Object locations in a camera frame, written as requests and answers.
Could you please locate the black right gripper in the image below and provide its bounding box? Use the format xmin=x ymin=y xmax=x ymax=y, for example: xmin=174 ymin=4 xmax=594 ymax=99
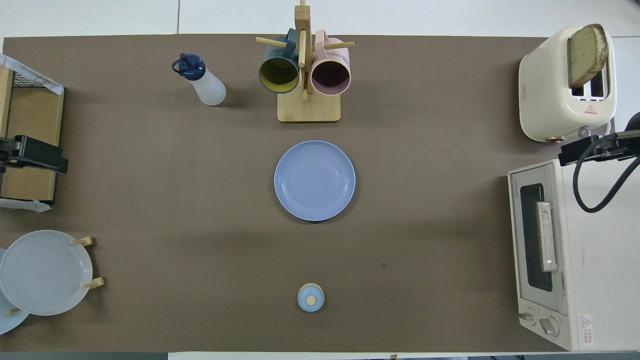
xmin=558 ymin=112 xmax=640 ymax=167

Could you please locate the slice of toast bread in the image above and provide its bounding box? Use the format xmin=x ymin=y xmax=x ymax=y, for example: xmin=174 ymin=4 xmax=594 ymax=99
xmin=568 ymin=23 xmax=609 ymax=90

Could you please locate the clear squeeze bottle blue cap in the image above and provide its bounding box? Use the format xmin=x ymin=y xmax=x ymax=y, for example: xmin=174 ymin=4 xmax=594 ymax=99
xmin=172 ymin=53 xmax=227 ymax=107

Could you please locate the pale grey plate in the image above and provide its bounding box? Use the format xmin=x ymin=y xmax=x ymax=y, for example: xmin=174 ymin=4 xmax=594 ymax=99
xmin=0 ymin=229 xmax=94 ymax=316

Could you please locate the light blue plate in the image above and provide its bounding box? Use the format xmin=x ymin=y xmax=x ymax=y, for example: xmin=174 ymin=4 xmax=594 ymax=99
xmin=0 ymin=248 xmax=31 ymax=335

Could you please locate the blue round plate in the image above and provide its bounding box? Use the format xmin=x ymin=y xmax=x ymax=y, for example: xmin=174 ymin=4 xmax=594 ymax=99
xmin=274 ymin=140 xmax=357 ymax=222

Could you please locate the white paper sheet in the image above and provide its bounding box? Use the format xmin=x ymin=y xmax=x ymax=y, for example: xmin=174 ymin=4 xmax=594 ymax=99
xmin=0 ymin=197 xmax=52 ymax=213

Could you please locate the cream two-slot toaster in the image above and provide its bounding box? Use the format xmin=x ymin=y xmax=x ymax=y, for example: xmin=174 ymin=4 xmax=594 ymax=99
xmin=518 ymin=26 xmax=618 ymax=143

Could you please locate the white checkered cloth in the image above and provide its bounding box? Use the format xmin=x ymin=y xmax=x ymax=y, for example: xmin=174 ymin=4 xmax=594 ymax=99
xmin=0 ymin=53 xmax=65 ymax=96

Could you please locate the cream toaster oven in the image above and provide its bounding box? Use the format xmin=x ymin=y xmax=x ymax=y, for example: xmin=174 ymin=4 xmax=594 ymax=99
xmin=507 ymin=159 xmax=640 ymax=352

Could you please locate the brown paper table mat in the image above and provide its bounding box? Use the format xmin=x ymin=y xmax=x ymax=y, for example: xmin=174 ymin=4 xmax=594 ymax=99
xmin=0 ymin=34 xmax=566 ymax=353

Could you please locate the dark teal mug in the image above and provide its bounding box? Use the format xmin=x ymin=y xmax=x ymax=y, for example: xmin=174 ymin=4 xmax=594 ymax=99
xmin=258 ymin=28 xmax=301 ymax=95

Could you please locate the wooden mug tree stand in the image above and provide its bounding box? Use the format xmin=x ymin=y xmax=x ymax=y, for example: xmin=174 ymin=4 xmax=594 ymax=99
xmin=255 ymin=0 xmax=355 ymax=124

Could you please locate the pink mug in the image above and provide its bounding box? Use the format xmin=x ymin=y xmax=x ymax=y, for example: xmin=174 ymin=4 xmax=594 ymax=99
xmin=310 ymin=29 xmax=352 ymax=97

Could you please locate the wooden shelf with wire basket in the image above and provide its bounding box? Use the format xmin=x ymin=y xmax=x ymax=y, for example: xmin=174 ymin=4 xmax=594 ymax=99
xmin=0 ymin=66 xmax=66 ymax=203

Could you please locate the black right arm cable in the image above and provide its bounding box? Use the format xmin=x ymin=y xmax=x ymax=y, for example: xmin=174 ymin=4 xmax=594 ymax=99
xmin=572 ymin=136 xmax=640 ymax=214

